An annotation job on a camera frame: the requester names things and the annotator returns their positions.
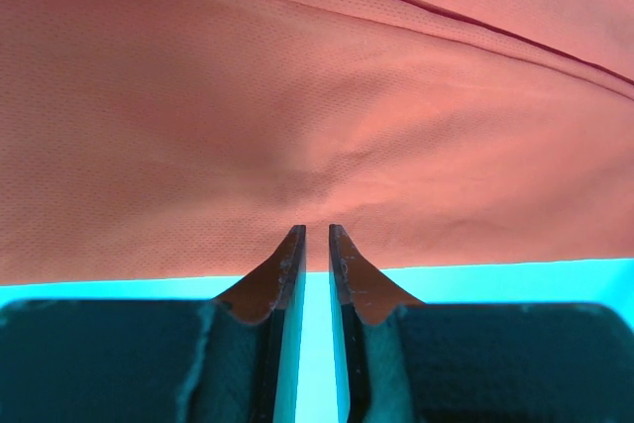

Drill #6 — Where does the orange t shirt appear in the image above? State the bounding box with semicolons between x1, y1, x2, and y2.
1;0;633;284

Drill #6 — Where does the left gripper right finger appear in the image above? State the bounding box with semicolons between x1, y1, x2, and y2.
329;224;633;422

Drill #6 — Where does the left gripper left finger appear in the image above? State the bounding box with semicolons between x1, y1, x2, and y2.
1;225;306;422

